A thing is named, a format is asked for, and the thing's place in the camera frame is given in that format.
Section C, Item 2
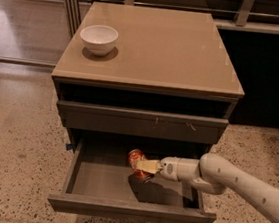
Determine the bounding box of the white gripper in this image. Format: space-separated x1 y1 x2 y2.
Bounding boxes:
135 156 200 183

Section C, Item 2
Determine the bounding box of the red coke can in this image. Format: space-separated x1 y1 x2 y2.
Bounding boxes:
127 149 153 183

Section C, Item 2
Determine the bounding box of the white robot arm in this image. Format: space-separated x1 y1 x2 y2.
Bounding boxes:
134 153 279 223

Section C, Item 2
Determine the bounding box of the open grey middle drawer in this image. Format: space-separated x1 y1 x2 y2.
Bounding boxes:
48 142 216 223

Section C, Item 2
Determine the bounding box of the closed grey top drawer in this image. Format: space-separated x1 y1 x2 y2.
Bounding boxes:
57 100 228 144

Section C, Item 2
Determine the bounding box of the brown drawer cabinet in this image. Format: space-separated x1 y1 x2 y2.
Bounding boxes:
52 2 244 158

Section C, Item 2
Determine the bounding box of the blue tape piece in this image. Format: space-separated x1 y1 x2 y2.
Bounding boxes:
65 144 74 151

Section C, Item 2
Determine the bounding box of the white ceramic bowl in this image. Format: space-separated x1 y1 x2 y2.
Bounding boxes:
80 24 119 56

